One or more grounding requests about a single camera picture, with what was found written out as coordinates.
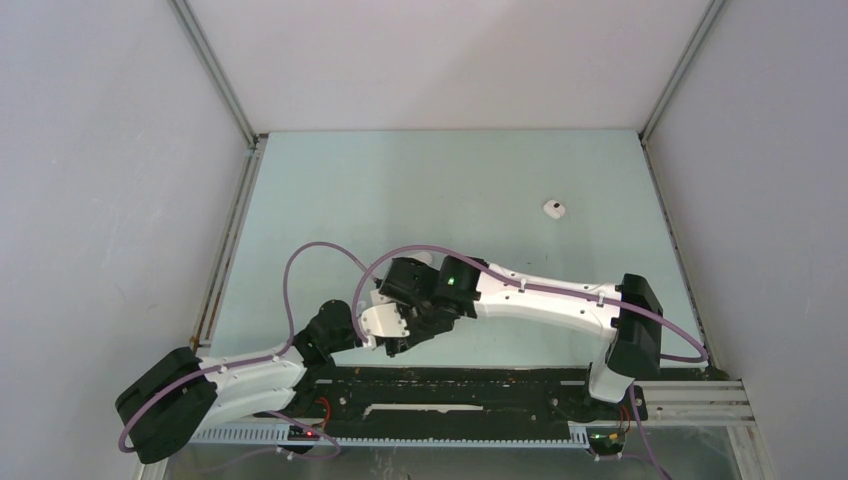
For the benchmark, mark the aluminium frame rail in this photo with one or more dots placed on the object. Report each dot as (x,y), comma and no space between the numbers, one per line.
(362,402)

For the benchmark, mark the white oval charging case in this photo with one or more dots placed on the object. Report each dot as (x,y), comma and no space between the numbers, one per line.
(422,256)

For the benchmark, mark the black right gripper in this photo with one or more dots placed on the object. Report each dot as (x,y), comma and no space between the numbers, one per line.
(417,332)

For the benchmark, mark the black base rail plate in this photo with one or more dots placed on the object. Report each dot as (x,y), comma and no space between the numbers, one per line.
(447,423)

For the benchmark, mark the white cable duct strip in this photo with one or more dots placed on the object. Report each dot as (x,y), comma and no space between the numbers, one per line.
(285,435)

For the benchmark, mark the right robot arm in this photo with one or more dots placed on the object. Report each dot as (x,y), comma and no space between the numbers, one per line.
(414,302)

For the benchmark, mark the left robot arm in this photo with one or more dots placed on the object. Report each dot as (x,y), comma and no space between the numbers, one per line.
(183,394)

